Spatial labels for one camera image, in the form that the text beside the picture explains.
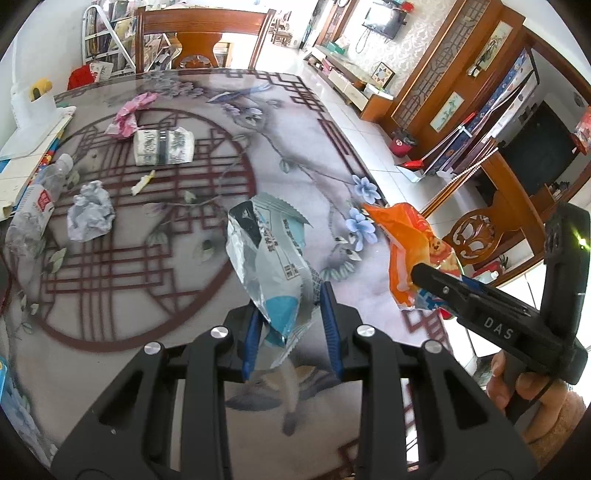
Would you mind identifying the patterned paper cup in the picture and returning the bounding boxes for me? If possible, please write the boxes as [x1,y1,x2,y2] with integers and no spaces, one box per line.
[133,129,195,166]

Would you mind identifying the wooden lattice partition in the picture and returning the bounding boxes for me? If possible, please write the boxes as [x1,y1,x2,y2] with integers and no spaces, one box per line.
[392,0,527,153]

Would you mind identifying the leaning printed board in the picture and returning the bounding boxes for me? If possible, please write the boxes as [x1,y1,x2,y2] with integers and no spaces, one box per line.
[422,48,541,178]

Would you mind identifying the stack of books and papers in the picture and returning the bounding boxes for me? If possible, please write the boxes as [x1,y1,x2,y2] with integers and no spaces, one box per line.
[0,138,61,217]

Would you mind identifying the low wooden sideboard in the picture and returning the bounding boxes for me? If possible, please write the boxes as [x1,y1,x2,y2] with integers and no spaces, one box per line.
[305,44,394,121]

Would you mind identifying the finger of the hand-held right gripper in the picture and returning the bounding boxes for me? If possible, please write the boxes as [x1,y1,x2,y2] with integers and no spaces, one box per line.
[410,262,478,324]

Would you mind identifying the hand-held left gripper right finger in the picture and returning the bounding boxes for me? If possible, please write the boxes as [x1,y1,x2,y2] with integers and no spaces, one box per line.
[322,281,539,480]

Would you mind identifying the carved wooden chair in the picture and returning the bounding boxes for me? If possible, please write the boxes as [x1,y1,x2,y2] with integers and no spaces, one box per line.
[443,210,504,268]

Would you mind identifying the red waste bin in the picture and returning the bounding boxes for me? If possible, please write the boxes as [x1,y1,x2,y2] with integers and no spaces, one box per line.
[389,129,416,158]

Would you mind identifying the crumpled grey-white paper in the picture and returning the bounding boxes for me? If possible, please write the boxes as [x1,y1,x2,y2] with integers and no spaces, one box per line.
[67,180,116,243]

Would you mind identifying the crushed clear plastic bottle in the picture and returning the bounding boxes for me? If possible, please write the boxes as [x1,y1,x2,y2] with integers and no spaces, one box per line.
[4,153,75,250]

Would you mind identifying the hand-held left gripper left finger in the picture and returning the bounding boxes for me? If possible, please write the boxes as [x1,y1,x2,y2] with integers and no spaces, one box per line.
[51,305,263,480]

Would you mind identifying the red cloth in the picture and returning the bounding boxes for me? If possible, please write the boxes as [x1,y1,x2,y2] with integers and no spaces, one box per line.
[68,65,98,90]

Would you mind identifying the person's right forearm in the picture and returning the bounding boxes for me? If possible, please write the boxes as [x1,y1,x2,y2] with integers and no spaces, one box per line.
[526,385,591,467]

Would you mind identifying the person's right hand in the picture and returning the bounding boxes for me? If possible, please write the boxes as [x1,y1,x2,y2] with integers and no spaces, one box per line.
[485,350,570,441]

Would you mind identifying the white book rack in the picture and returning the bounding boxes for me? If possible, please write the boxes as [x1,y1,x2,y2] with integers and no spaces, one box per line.
[82,0,139,75]

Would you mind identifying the small yellow-white paper scrap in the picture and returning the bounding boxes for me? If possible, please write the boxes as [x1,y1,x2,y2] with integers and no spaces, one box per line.
[131,170,157,195]

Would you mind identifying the wall-mounted monitor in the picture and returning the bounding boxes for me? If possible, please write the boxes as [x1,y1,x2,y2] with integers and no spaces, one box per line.
[362,4,407,40]

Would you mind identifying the pink crumpled wrapper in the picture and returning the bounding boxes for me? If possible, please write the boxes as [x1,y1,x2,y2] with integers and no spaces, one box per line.
[105,92,158,139]

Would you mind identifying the wooden dining chair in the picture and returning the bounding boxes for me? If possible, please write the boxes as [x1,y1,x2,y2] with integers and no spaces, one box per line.
[136,7,275,72]

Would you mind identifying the silver blue snack bag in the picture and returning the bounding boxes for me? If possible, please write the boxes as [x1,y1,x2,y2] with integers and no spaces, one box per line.
[225,193,324,370]

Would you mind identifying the large black television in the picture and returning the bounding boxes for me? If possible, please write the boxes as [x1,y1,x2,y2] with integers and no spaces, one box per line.
[503,102,583,195]

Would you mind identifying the framed geometric picture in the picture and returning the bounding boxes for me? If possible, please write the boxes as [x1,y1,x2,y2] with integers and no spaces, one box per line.
[369,62,395,88]

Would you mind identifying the orange snack bag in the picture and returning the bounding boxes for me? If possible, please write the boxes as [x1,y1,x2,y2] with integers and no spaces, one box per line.
[362,202,462,319]

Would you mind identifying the red dustpan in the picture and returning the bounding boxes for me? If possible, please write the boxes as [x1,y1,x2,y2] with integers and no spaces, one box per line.
[397,157,432,181]

